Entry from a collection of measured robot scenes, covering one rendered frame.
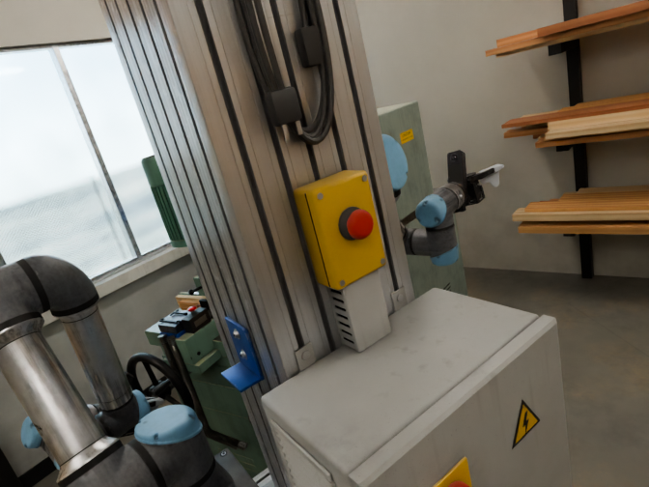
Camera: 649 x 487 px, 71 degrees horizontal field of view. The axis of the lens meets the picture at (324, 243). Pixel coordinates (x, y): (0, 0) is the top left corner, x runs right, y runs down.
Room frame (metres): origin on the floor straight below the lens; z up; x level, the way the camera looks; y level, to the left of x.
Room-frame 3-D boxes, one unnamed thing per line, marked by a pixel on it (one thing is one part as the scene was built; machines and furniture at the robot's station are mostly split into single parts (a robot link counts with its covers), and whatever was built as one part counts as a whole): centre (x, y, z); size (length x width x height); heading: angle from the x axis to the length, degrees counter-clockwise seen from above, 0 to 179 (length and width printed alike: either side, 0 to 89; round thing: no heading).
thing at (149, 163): (1.55, 0.42, 1.35); 0.18 x 0.18 x 0.31
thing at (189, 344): (1.37, 0.51, 0.91); 0.15 x 0.14 x 0.09; 54
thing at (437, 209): (1.13, -0.31, 1.21); 0.11 x 0.08 x 0.09; 136
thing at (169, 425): (0.78, 0.40, 0.98); 0.13 x 0.12 x 0.14; 133
